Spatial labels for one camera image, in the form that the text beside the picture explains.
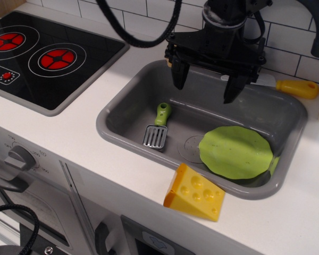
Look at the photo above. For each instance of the green plate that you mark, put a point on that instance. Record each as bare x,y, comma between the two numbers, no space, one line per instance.
235,152

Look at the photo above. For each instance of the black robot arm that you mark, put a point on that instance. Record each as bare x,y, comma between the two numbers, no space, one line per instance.
231,11

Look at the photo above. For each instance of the dark grey dishwasher handle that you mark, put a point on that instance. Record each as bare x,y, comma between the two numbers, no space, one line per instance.
101,234

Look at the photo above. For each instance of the yellow cheese wedge toy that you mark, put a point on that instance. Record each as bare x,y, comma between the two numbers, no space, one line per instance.
193,194

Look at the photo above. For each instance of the yellow handled toy knife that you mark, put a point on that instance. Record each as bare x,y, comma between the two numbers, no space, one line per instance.
300,88

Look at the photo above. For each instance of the green handled grey spatula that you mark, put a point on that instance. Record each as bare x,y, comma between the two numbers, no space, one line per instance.
155,134

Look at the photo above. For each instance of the grey sink basin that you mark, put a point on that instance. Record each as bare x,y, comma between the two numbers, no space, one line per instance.
196,109

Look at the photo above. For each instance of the black toy stove top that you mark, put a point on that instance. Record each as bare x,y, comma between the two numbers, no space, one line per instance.
45,65

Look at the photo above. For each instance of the grey oven door handle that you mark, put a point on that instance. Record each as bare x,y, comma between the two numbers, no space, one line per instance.
14,180

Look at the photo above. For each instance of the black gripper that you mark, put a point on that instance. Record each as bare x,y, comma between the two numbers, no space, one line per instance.
220,47

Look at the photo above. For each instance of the grey oven knob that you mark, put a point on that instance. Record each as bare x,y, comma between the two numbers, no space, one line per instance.
19,158

